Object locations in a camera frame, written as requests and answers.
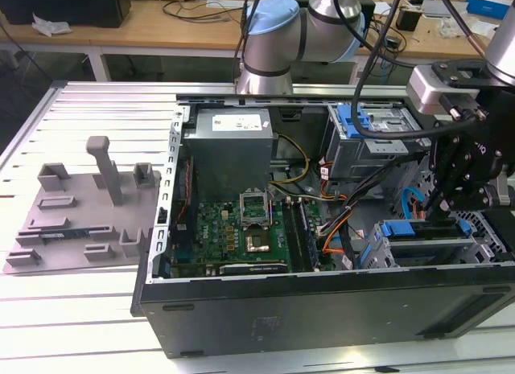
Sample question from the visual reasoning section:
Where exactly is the black RAM slot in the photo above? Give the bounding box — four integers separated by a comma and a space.
281, 199, 307, 273

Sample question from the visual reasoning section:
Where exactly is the yellow black wire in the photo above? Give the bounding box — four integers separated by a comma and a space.
269, 134, 311, 186

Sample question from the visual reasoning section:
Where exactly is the thin orange wire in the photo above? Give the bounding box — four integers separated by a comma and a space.
321, 212, 351, 255

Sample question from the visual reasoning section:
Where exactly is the hard disk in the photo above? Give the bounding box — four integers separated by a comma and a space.
359, 219, 472, 269

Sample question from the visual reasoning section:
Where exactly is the grey power supply unit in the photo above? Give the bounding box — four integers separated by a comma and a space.
183, 107, 278, 202

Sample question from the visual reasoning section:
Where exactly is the metal socket cover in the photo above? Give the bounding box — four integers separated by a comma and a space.
239, 187, 271, 230

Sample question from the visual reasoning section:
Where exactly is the CPU socket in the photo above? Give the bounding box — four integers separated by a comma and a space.
244, 228, 271, 257

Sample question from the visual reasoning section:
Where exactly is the black graphics card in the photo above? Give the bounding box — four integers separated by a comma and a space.
219, 262, 290, 275

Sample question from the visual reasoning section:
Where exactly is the blue data wire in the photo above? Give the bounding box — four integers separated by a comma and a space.
401, 187, 424, 220

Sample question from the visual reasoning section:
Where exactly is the white paper sheet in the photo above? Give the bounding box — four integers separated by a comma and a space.
372, 2, 398, 17

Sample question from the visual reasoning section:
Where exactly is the installed RAM stick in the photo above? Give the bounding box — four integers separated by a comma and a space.
296, 199, 322, 270

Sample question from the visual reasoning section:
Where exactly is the mixed colour wire bundle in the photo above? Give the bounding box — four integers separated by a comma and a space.
273, 183, 348, 201

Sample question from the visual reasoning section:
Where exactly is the crumpled clear plastic wrap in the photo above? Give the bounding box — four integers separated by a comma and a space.
438, 11, 500, 39

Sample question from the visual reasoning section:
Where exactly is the black open PC case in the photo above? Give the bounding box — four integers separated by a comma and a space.
130, 92, 515, 360

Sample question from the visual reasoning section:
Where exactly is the grey metal drive cage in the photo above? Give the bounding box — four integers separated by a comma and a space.
323, 104, 431, 190

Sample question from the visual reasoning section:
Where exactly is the thick black cable bundle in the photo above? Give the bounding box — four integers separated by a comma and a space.
337, 152, 427, 270

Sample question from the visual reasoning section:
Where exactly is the crumpled white plastic bag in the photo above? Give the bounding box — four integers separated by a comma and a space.
31, 12, 72, 38

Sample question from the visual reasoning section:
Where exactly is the blue plastic cage latch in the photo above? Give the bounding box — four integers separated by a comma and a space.
336, 103, 379, 140

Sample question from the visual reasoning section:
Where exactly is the flat grey box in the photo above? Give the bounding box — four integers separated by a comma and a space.
420, 0, 470, 19

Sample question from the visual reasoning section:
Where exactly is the small black cube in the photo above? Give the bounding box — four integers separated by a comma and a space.
396, 7, 422, 32

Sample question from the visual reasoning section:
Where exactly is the grey metal disk bay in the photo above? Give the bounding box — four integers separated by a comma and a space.
357, 219, 506, 270

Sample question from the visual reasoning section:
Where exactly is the blue cardboard box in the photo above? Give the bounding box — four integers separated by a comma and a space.
465, 0, 510, 21

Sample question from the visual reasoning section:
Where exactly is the black camera cable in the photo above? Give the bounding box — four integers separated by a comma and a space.
350, 0, 484, 141
435, 0, 488, 56

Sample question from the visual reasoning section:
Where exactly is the long wooden workbench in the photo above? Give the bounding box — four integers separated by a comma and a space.
0, 0, 515, 85

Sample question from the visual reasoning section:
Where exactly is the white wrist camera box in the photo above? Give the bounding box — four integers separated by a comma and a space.
406, 60, 490, 120

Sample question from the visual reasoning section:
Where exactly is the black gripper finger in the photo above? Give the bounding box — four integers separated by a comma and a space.
425, 134, 476, 222
432, 176, 504, 226

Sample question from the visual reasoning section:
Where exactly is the green motherboard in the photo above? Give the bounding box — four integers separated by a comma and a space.
171, 196, 323, 277

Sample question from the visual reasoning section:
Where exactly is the grey parts rack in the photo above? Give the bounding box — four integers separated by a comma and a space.
2, 135, 163, 277

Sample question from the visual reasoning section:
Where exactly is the thin metal locking lever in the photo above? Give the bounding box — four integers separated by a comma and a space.
266, 187, 278, 230

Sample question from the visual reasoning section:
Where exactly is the RAM stick on rack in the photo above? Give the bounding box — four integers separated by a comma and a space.
39, 228, 89, 240

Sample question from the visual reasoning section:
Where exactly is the large black box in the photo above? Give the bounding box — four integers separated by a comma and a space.
0, 0, 132, 29

